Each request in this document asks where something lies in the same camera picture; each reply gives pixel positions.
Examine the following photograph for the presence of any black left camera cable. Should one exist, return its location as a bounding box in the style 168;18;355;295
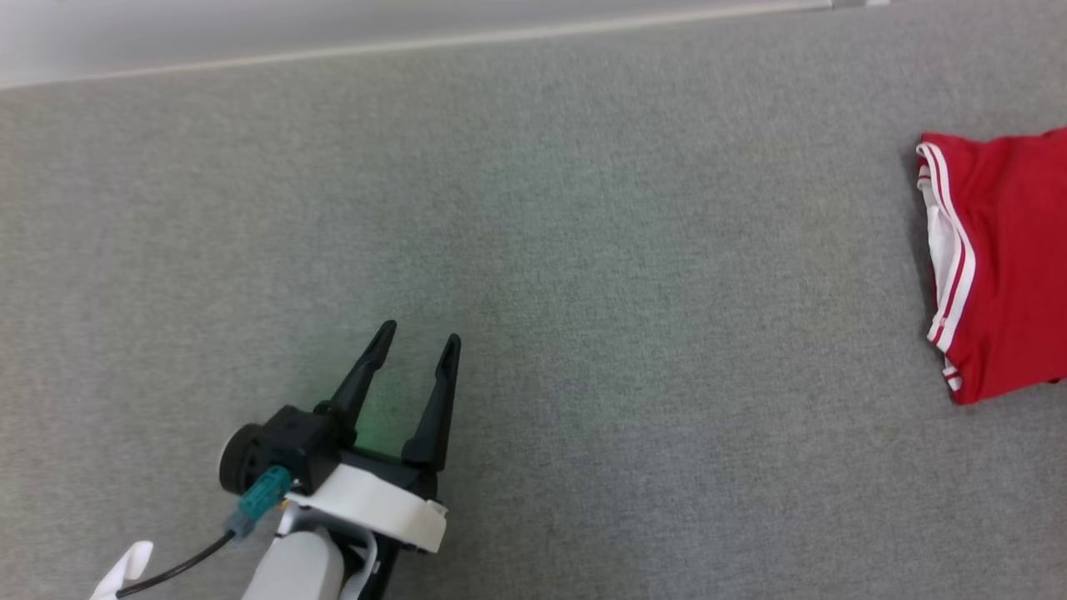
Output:
117;529;238;599

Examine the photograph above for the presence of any red Bulls basketball jersey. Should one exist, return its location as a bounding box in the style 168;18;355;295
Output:
915;127;1067;407

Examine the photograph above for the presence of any grey fabric sofa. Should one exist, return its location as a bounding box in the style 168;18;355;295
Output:
0;0;1067;600

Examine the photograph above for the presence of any white cable label tag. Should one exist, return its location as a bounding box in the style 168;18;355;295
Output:
90;540;155;600

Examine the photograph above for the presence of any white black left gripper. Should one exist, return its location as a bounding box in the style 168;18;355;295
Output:
286;319;462;554

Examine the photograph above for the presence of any teal left camera connector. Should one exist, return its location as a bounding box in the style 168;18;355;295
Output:
227;467;293;538

